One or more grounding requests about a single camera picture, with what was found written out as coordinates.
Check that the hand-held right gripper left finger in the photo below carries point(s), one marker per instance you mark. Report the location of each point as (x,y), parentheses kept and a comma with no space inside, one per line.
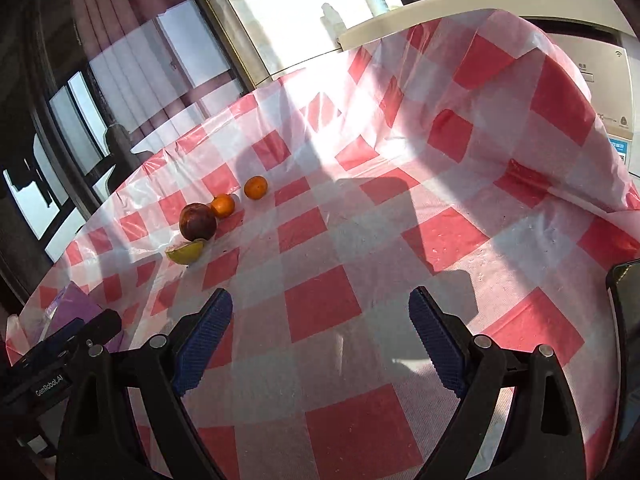
(205,340)

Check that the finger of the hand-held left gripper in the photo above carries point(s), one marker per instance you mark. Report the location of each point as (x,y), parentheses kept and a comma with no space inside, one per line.
(100,327)
(50,342)

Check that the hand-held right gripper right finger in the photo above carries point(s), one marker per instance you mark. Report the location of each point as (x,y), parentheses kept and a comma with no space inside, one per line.
(440,345)

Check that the purple plastic bag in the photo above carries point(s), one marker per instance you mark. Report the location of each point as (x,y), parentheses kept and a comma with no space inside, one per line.
(75,310)

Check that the yellow citrus wedge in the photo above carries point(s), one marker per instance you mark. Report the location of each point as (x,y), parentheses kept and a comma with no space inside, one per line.
(186,251)

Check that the red apple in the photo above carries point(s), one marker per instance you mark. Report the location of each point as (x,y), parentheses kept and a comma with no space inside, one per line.
(197,221)

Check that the red white checkered tablecloth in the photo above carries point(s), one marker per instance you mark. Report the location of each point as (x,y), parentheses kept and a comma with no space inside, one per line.
(320,300)

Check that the tangerine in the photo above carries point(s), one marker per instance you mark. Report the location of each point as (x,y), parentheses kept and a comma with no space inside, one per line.
(222,206)
(255,187)

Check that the dark framed window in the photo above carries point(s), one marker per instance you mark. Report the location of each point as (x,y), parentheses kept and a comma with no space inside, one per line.
(75,125)

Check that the white appliance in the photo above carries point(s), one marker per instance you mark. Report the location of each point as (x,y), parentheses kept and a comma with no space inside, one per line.
(600,80)

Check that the pink curtain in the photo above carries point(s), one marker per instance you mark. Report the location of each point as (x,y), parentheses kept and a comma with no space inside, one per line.
(125,5)

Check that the white counter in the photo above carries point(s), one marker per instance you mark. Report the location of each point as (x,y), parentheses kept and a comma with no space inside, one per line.
(425,15)

